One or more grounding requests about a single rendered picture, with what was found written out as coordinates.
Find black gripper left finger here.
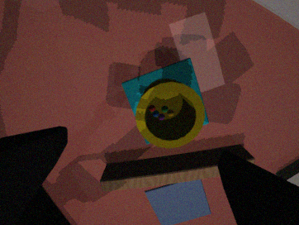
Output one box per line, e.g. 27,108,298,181
0,127,68,225

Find olive yellow cup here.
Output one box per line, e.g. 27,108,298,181
135,79,205,149

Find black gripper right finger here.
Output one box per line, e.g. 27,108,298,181
218,151,299,225

